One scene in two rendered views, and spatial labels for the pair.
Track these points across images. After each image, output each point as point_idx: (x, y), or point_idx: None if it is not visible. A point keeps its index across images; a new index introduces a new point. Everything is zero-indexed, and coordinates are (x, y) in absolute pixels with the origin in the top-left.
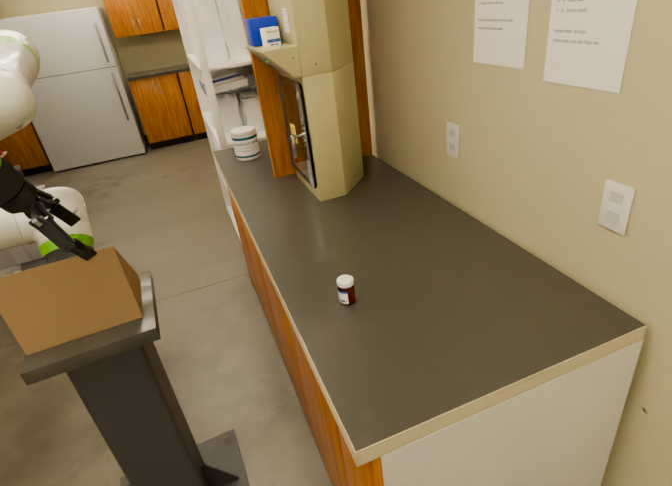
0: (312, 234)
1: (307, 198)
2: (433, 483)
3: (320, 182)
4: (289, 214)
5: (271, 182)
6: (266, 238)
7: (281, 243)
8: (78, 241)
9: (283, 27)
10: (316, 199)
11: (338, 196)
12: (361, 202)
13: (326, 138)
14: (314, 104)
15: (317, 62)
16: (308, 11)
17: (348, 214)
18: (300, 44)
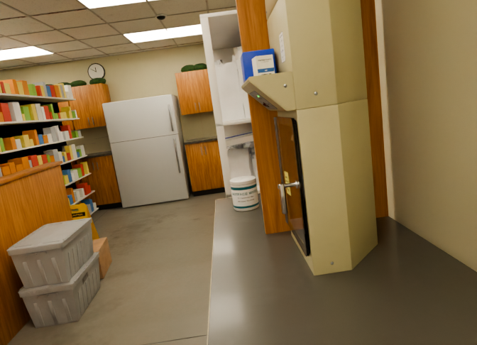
0: (292, 334)
1: (297, 267)
2: None
3: (315, 248)
4: (267, 289)
5: (260, 239)
6: (224, 327)
7: (242, 343)
8: None
9: (280, 58)
10: (309, 270)
11: (340, 270)
12: (375, 286)
13: (326, 190)
14: (311, 145)
15: (318, 91)
16: (309, 29)
17: (353, 305)
18: (296, 69)
